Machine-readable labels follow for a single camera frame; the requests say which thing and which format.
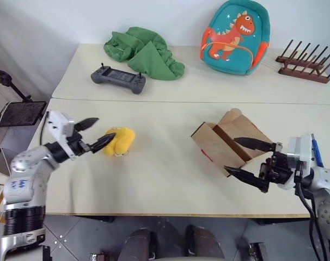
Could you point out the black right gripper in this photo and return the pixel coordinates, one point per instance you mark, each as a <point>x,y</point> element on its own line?
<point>278,168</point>

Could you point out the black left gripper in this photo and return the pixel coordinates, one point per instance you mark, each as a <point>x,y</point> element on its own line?
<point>78,145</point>

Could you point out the yellow plush item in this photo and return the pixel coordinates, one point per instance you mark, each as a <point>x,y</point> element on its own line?
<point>122,140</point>

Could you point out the brown cardboard box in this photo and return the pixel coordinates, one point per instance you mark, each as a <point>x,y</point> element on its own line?
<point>216,138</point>

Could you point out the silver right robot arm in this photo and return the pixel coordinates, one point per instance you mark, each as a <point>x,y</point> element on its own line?
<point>328,182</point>

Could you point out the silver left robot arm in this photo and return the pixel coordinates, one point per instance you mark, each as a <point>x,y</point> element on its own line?
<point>23,179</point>

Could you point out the red tape strip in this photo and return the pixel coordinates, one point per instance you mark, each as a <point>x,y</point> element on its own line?
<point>206,154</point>

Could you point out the grey handheld remote controller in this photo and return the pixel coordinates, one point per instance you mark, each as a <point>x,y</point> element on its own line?
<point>118,79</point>

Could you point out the green cloth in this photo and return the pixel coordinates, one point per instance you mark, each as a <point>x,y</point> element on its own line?
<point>148,58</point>

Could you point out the dark rounded shape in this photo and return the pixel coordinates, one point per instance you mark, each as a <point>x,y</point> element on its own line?
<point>139,244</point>
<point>204,243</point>

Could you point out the black tablet stand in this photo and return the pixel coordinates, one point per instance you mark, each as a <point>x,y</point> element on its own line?
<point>11,84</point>

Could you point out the dark wooden peg rack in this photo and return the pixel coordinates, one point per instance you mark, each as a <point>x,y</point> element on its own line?
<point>304,69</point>

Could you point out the teal dinosaur backpack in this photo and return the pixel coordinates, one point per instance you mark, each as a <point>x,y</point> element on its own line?
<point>233,40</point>

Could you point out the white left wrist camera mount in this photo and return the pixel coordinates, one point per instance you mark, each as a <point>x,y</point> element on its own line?
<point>58,123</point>

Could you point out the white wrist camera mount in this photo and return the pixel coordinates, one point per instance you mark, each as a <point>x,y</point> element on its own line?
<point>301,149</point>
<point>58,123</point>

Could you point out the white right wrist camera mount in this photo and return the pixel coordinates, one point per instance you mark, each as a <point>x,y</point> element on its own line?
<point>301,149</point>

